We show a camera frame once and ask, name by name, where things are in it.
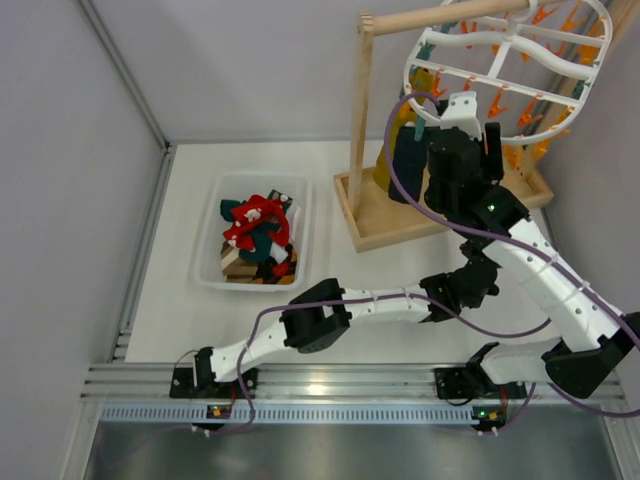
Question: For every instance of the perforated white cable duct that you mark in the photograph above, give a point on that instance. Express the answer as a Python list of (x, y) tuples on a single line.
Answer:
[(298, 413)]

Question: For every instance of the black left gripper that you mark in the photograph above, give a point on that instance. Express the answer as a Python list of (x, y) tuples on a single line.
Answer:
[(476, 250)]

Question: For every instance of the clear plastic bin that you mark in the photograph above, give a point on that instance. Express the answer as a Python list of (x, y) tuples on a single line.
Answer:
[(241, 185)]

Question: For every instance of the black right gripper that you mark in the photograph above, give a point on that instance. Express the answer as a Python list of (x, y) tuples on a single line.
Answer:
[(467, 138)]

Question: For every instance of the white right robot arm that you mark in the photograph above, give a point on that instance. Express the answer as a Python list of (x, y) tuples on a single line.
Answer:
[(594, 336)]

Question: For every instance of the brown patterned socks in bin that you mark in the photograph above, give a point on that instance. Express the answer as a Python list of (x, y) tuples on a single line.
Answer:
[(272, 271)]

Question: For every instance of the white oval clip hanger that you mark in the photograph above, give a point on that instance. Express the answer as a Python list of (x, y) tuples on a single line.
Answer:
[(532, 72)]

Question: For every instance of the wooden hanger rack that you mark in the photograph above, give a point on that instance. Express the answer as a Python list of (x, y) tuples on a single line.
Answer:
[(373, 220)]

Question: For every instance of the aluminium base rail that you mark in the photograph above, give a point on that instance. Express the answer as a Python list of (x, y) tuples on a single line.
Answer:
[(333, 382)]

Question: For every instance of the dark teal Santa sock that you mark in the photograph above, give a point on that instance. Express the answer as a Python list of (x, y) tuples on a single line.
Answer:
[(410, 160)]

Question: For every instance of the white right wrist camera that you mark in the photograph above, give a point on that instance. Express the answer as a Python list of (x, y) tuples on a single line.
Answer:
[(461, 113)]

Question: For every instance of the mustard yellow sock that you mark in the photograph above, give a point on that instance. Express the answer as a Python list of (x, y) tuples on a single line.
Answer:
[(382, 170)]

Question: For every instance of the dark green sock in bin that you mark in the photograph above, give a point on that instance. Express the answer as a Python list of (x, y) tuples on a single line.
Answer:
[(259, 256)]

